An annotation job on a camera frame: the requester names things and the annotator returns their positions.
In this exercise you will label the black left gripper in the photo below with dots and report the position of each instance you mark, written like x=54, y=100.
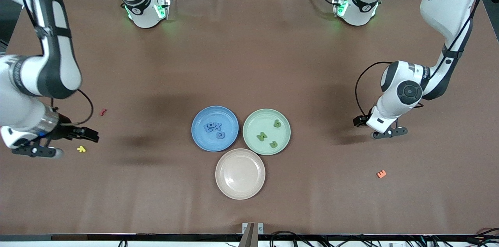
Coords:
x=359, y=120

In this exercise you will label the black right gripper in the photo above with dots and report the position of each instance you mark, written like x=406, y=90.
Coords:
x=66, y=131

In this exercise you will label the green foam letter b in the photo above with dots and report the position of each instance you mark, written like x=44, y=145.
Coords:
x=275, y=124

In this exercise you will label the green foam letter u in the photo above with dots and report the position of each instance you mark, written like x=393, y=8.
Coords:
x=271, y=145

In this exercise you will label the green foam letter N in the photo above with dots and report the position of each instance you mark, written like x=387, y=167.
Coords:
x=262, y=136

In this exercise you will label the blue foam letter m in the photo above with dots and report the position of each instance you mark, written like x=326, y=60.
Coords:
x=206, y=128

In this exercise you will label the blue foam letter a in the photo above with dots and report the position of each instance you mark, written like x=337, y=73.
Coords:
x=211, y=125

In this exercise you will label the blue foam letter G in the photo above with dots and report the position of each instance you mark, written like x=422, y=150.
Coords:
x=217, y=135

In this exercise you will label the blue foam letter x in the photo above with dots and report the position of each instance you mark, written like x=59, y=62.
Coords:
x=218, y=126

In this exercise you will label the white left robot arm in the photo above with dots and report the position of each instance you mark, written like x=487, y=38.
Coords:
x=448, y=1

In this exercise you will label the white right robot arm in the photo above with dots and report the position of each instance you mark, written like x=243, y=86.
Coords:
x=62, y=71

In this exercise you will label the yellow foam letter k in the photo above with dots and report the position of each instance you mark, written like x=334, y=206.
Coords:
x=81, y=149

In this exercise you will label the orange foam letter E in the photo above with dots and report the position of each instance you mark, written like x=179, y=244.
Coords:
x=380, y=175

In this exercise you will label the green plate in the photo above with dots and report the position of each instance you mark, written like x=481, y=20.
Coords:
x=257, y=122

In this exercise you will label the brown table cover sheet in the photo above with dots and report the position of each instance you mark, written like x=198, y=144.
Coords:
x=249, y=64

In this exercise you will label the beige pink plate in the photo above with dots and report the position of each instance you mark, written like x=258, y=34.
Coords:
x=240, y=175

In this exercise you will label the blue plate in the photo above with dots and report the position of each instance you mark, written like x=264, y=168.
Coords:
x=226, y=143

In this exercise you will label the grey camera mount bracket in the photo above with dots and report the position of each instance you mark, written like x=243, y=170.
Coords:
x=252, y=235

